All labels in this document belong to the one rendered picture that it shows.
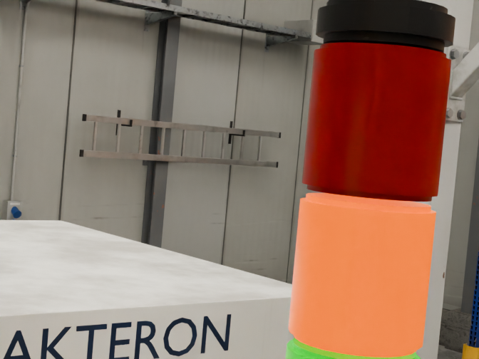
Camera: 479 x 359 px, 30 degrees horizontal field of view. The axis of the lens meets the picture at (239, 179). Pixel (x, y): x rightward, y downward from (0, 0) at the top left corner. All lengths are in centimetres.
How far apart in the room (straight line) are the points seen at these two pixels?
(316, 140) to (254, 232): 1041
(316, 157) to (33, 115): 855
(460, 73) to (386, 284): 257
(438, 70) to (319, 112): 4
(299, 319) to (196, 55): 965
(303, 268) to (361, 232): 3
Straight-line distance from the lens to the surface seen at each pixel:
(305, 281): 32
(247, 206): 1059
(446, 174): 292
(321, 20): 33
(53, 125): 897
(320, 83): 32
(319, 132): 32
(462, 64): 287
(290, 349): 33
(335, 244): 31
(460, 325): 1071
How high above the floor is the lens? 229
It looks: 3 degrees down
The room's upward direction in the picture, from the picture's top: 5 degrees clockwise
